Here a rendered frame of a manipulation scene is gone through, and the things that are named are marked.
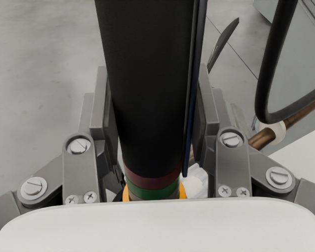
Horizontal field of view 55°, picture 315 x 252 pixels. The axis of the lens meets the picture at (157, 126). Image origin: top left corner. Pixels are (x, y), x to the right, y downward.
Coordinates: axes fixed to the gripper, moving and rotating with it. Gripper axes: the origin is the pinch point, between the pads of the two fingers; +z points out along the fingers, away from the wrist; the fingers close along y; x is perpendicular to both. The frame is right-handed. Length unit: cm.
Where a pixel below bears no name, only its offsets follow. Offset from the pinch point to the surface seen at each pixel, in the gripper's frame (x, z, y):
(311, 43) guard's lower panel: -68, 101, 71
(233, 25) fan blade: -13.9, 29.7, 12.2
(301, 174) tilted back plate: -39, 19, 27
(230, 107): -41, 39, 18
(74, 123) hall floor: -157, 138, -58
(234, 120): -42, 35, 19
